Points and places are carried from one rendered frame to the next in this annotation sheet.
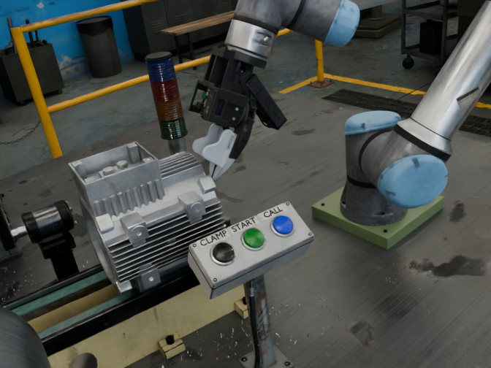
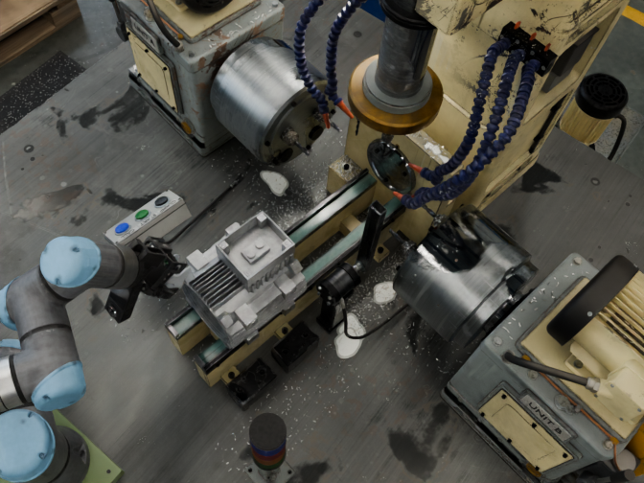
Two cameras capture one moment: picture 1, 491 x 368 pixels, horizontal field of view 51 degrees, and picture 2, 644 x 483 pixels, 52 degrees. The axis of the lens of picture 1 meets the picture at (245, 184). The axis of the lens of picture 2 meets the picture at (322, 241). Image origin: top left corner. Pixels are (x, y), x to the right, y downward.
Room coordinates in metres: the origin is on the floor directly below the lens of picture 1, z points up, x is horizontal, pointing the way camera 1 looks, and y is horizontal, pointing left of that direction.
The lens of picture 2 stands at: (1.36, 0.11, 2.29)
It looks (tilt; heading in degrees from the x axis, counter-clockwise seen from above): 62 degrees down; 158
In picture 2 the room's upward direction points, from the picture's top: 8 degrees clockwise
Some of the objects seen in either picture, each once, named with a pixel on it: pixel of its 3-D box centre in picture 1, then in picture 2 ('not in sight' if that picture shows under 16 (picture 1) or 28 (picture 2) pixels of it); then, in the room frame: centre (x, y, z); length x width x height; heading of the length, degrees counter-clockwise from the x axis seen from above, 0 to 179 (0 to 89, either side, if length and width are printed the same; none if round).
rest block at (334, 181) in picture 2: not in sight; (344, 178); (0.49, 0.50, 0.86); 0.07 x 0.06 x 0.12; 28
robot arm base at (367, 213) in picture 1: (372, 189); (45, 459); (1.01, -0.29, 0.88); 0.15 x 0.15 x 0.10
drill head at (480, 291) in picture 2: not in sight; (473, 285); (0.91, 0.64, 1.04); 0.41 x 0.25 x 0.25; 28
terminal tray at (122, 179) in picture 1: (117, 180); (255, 252); (0.77, 0.21, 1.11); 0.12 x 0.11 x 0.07; 117
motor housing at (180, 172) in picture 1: (151, 220); (241, 283); (0.79, 0.17, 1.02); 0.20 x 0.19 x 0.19; 117
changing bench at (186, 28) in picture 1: (224, 36); not in sight; (5.94, -0.01, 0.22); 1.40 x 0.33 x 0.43; 125
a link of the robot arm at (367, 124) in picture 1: (374, 143); (25, 445); (1.00, -0.29, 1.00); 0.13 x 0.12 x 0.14; 8
